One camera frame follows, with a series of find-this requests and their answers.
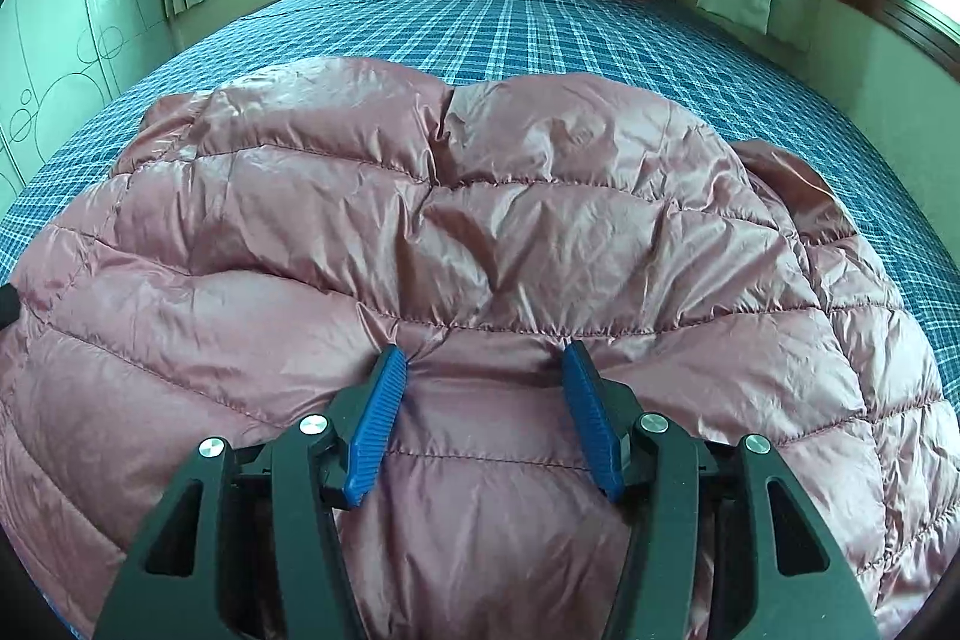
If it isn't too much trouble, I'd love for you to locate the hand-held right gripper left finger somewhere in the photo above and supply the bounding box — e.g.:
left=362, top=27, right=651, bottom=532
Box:
left=94, top=346, right=410, bottom=640

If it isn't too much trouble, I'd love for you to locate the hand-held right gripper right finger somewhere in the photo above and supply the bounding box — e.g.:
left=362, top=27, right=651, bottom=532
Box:
left=562, top=340, right=878, bottom=640

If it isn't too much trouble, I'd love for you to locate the pink puffer jacket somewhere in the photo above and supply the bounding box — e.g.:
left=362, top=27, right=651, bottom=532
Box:
left=0, top=51, right=960, bottom=640

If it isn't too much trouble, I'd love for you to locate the green glass wardrobe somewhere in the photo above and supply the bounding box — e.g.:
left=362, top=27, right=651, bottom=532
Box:
left=0, top=0, right=181, bottom=199

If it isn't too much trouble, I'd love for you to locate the bed with blue plaid sheet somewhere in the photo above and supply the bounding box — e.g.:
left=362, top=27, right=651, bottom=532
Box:
left=0, top=0, right=960, bottom=639

